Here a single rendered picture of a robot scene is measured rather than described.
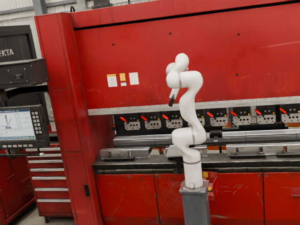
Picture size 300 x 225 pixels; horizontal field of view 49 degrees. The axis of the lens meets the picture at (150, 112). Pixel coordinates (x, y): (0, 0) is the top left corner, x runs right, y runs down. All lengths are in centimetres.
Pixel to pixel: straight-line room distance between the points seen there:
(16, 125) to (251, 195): 211
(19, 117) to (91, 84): 73
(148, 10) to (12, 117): 144
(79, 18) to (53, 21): 24
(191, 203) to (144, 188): 97
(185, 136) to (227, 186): 107
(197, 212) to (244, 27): 150
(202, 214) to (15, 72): 177
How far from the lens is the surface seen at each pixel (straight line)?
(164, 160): 314
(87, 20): 309
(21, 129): 291
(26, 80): 279
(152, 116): 306
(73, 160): 323
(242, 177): 308
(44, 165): 388
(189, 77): 205
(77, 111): 305
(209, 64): 289
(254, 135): 333
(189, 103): 209
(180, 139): 217
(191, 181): 229
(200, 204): 234
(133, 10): 295
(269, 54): 291
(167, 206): 329
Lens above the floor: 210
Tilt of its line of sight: 14 degrees down
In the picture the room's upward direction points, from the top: 7 degrees counter-clockwise
